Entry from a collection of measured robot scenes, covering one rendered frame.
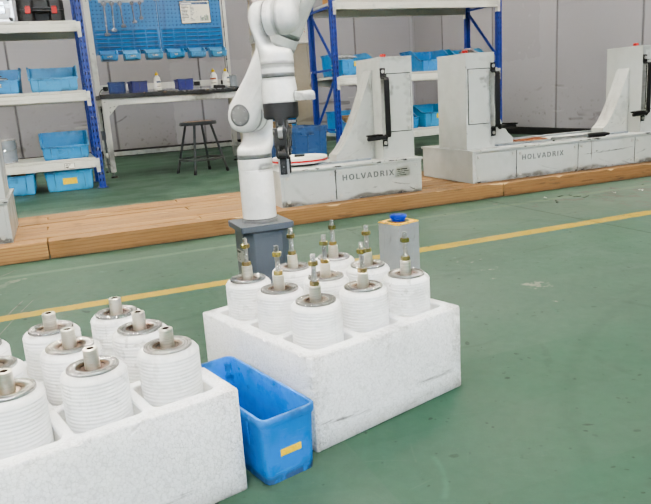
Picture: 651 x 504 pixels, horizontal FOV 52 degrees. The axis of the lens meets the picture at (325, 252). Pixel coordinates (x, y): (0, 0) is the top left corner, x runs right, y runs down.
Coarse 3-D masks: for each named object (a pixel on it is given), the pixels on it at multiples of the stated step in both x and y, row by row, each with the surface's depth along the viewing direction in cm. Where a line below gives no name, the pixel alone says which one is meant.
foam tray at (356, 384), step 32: (224, 320) 138; (256, 320) 137; (416, 320) 131; (448, 320) 136; (224, 352) 140; (256, 352) 129; (288, 352) 120; (320, 352) 117; (352, 352) 121; (384, 352) 126; (416, 352) 131; (448, 352) 138; (288, 384) 122; (320, 384) 117; (352, 384) 122; (384, 384) 127; (416, 384) 133; (448, 384) 139; (320, 416) 118; (352, 416) 123; (384, 416) 128; (320, 448) 119
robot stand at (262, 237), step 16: (240, 224) 178; (256, 224) 176; (272, 224) 175; (288, 224) 177; (240, 240) 180; (256, 240) 176; (272, 240) 177; (240, 256) 182; (256, 256) 176; (240, 272) 184; (256, 272) 177
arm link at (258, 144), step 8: (264, 120) 173; (272, 120) 177; (264, 128) 177; (272, 128) 177; (248, 136) 179; (256, 136) 177; (264, 136) 177; (272, 136) 177; (240, 144) 179; (248, 144) 176; (256, 144) 175; (264, 144) 175; (272, 144) 177; (240, 152) 174; (248, 152) 173; (256, 152) 173; (264, 152) 174
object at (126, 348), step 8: (112, 336) 113; (120, 336) 112; (128, 336) 111; (136, 336) 111; (144, 336) 111; (152, 336) 111; (120, 344) 111; (128, 344) 110; (136, 344) 110; (144, 344) 111; (120, 352) 111; (128, 352) 111; (136, 352) 111; (128, 360) 111; (136, 360) 111; (128, 368) 112; (136, 368) 111; (128, 376) 112; (136, 376) 112
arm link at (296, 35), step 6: (306, 0) 158; (312, 0) 159; (300, 6) 159; (306, 6) 159; (312, 6) 161; (300, 12) 159; (306, 12) 160; (300, 18) 160; (306, 18) 162; (300, 24) 161; (300, 30) 163; (288, 36) 161; (294, 36) 162; (300, 36) 164
